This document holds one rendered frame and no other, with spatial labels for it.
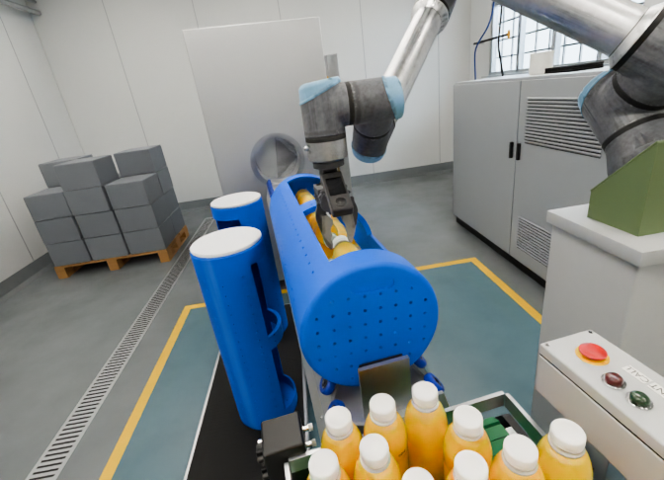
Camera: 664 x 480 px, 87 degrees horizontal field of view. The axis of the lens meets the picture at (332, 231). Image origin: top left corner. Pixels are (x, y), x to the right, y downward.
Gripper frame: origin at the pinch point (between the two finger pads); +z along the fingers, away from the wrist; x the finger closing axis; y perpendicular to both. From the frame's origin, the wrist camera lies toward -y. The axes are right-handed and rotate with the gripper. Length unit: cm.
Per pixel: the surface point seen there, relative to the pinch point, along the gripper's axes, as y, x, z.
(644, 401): -52, -27, 7
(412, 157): 473, -237, 89
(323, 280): -20.4, 8.1, -2.8
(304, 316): -22.3, 12.7, 2.7
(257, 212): 111, 21, 23
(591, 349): -42, -29, 7
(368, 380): -28.0, 3.7, 15.7
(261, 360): 45, 30, 66
